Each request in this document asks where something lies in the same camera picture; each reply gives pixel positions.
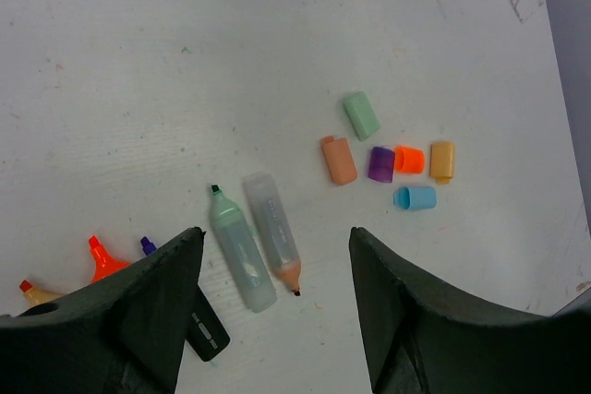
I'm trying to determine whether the green pastel highlighter body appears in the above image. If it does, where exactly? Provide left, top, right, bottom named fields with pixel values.
left=210, top=185, right=277, bottom=313

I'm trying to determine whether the yellow pastel cap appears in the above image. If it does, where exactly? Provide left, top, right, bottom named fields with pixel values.
left=429, top=141, right=455, bottom=185

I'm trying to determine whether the purple cap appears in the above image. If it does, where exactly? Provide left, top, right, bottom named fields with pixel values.
left=368, top=146, right=395, bottom=183

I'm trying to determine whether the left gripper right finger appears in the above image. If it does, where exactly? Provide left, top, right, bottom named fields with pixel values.
left=349, top=228, right=590, bottom=393

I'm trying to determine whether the green pastel cap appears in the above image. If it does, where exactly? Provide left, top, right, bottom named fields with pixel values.
left=343, top=92, right=380, bottom=141

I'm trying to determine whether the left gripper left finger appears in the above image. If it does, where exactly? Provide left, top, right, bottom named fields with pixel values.
left=1, top=227, right=204, bottom=393

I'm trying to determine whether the orange pastel cap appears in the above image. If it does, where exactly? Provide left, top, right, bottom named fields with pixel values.
left=320, top=136, right=357, bottom=185

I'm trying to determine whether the purple black highlighter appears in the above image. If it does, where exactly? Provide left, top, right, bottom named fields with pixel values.
left=139, top=235, right=231, bottom=363

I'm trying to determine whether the orange cap black highlighter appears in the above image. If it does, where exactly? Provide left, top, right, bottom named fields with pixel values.
left=88, top=236, right=130, bottom=283

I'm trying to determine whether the orange neon cap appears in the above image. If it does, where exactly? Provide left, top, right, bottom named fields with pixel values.
left=393, top=145, right=425, bottom=174

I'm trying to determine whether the light blue cap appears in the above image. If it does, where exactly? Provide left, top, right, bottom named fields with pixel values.
left=393, top=186, right=437, bottom=210

